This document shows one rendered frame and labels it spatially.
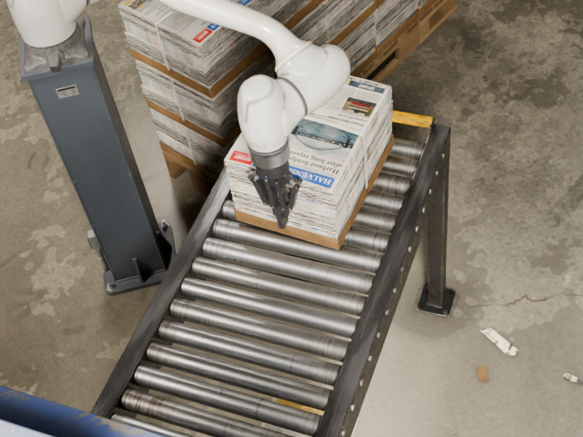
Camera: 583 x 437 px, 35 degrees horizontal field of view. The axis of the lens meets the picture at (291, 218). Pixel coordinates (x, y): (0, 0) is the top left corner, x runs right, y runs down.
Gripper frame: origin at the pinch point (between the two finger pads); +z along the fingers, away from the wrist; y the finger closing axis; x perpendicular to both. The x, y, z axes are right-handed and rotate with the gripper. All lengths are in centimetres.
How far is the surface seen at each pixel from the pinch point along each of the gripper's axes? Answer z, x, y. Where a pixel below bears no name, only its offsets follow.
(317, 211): 0.1, -3.4, -7.7
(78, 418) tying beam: -62, 85, -12
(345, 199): 0.8, -9.1, -12.9
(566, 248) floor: 93, -81, -63
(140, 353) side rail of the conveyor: 13.0, 38.1, 22.5
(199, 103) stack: 38, -66, 60
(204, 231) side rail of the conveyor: 13.0, 0.5, 22.9
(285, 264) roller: 13.5, 4.6, -1.1
